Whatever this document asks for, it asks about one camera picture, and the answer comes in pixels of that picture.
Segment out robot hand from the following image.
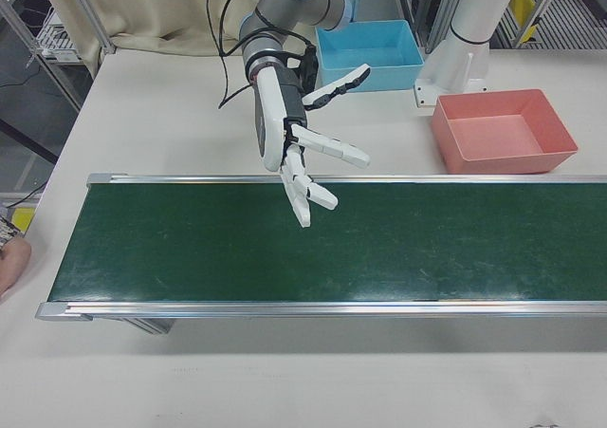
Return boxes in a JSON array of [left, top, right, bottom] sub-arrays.
[[253, 63, 372, 229]]

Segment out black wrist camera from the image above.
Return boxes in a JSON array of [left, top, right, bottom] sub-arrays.
[[298, 46, 320, 95]]

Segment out beige curtain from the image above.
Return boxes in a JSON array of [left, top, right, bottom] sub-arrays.
[[33, 0, 352, 58]]

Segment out aluminium workcell frame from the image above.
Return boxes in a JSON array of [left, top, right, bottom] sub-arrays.
[[0, 0, 117, 211], [393, 0, 607, 52]]

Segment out light blue plastic box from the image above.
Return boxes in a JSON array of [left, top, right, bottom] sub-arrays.
[[315, 19, 426, 95]]

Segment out white wire rack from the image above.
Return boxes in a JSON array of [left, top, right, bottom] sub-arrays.
[[36, 9, 80, 62]]

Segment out pink plastic box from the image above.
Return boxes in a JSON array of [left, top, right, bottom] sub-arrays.
[[430, 88, 579, 176]]

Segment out white pedestal column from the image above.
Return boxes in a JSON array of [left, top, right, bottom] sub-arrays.
[[413, 0, 526, 110]]

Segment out green conveyor belt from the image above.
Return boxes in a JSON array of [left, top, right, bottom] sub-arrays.
[[36, 171, 607, 337]]

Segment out person in black shirt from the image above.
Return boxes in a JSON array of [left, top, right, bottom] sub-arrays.
[[0, 212, 33, 304]]

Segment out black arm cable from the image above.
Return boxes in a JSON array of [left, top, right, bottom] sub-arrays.
[[204, 0, 317, 110]]

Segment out black ribbed grille panel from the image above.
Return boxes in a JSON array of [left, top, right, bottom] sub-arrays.
[[492, 0, 607, 50]]

